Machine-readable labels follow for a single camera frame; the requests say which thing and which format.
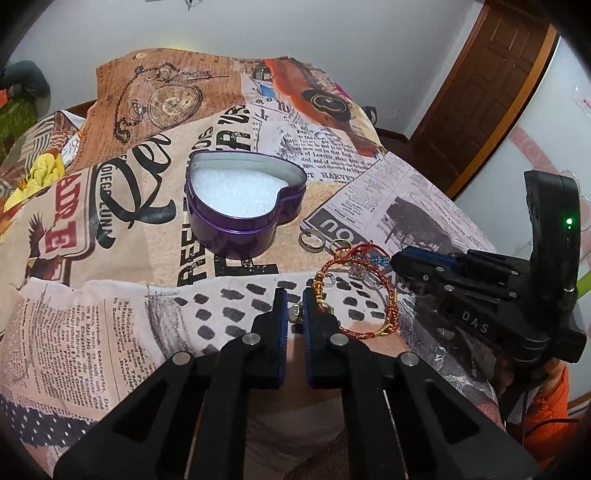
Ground red string bracelet blue beads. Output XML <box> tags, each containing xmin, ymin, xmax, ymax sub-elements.
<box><xmin>320</xmin><ymin>241</ymin><xmax>393</xmax><ymax>291</ymax></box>

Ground hand in orange sleeve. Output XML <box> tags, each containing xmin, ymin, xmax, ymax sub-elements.
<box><xmin>508</xmin><ymin>359</ymin><xmax>579</xmax><ymax>471</ymax></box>

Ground brown wooden door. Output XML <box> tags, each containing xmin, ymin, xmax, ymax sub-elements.
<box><xmin>410</xmin><ymin>1</ymin><xmax>558</xmax><ymax>199</ymax></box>

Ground purple heart-shaped tin box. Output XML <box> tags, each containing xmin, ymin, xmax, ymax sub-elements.
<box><xmin>184</xmin><ymin>150</ymin><xmax>308</xmax><ymax>259</ymax></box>

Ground newspaper print bed cover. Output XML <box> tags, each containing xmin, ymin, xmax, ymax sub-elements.
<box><xmin>1</xmin><ymin>49</ymin><xmax>492</xmax><ymax>475</ymax></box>

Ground yellow cloth item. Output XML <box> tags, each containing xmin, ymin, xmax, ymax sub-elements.
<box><xmin>4</xmin><ymin>151</ymin><xmax>65</xmax><ymax>211</ymax></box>

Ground silver ring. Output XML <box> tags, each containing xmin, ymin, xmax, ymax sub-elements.
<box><xmin>297</xmin><ymin>229</ymin><xmax>329</xmax><ymax>254</ymax></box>

